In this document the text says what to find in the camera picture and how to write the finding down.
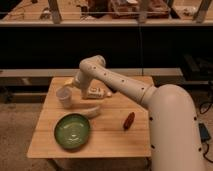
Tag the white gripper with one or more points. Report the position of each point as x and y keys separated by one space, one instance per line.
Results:
x=72 y=82

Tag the brown sausage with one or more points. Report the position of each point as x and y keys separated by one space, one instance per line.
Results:
x=129 y=120

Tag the white ceramic cup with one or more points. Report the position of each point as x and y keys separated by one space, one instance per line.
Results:
x=63 y=95

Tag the wooden table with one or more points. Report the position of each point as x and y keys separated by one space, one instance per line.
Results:
x=107 y=139

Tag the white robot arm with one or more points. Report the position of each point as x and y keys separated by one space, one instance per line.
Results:
x=174 y=131

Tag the green ceramic bowl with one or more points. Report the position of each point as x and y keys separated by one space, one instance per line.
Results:
x=72 y=131

